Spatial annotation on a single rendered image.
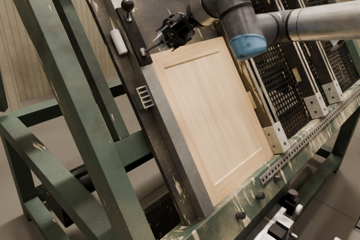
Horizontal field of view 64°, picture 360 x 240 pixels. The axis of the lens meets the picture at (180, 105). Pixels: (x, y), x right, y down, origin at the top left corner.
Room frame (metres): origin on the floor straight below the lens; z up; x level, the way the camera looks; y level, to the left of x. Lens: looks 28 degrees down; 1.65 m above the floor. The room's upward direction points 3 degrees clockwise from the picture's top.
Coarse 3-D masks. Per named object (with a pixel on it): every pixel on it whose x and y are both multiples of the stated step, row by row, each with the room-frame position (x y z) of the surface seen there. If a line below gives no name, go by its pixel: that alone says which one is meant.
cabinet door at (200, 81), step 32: (160, 64) 0.94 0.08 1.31; (192, 64) 1.04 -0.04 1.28; (224, 64) 1.15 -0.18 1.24; (192, 96) 0.94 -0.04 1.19; (224, 96) 1.04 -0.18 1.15; (192, 128) 0.85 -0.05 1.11; (224, 128) 0.94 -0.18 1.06; (256, 128) 1.04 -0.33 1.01; (224, 160) 0.85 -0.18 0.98; (256, 160) 0.93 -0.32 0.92; (224, 192) 0.76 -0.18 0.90
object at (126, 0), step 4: (124, 0) 0.84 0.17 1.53; (128, 0) 0.84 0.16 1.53; (124, 4) 0.83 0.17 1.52; (128, 4) 0.83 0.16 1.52; (132, 4) 0.84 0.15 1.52; (124, 8) 0.83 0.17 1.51; (128, 8) 0.83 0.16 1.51; (132, 8) 0.84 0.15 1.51; (128, 12) 0.88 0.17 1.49; (124, 16) 0.93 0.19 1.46; (128, 16) 0.91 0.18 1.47; (128, 20) 0.92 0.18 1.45
